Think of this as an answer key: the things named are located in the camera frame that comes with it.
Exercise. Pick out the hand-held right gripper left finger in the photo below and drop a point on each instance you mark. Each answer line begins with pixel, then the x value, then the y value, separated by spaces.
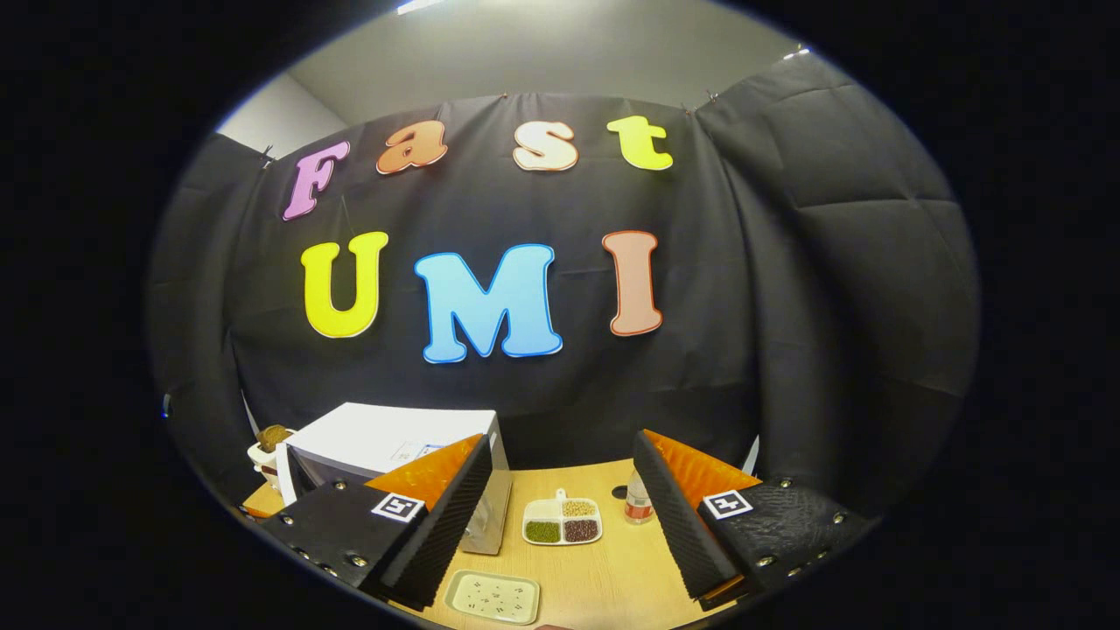
pixel 442 534

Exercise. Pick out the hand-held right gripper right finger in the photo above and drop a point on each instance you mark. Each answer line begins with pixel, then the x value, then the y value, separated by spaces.
pixel 674 525

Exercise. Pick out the white microwave oven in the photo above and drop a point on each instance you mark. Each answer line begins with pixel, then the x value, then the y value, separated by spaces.
pixel 367 437

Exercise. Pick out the clear plastic bottle red label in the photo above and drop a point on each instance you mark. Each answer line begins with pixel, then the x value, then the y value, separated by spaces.
pixel 639 507

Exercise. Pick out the cream rectangular plate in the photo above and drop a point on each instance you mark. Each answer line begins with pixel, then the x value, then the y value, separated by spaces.
pixel 490 597

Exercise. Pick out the pile of dark red beans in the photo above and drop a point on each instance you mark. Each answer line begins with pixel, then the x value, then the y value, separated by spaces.
pixel 581 530

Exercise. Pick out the pile of pale soybeans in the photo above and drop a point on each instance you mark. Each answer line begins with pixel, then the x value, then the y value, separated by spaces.
pixel 579 507

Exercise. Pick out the pile of green mung beans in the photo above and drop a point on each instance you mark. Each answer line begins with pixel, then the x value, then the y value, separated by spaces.
pixel 542 531

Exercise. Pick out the white divided dish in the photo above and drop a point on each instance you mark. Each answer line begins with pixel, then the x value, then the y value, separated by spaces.
pixel 542 508

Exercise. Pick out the brown rough lump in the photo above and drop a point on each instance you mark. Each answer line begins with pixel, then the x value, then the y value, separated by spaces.
pixel 274 437

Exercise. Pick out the small ceiling light panel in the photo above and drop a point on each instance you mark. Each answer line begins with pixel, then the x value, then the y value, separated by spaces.
pixel 796 52

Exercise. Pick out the large ceiling light panel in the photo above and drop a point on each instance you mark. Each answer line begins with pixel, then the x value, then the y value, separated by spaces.
pixel 418 5

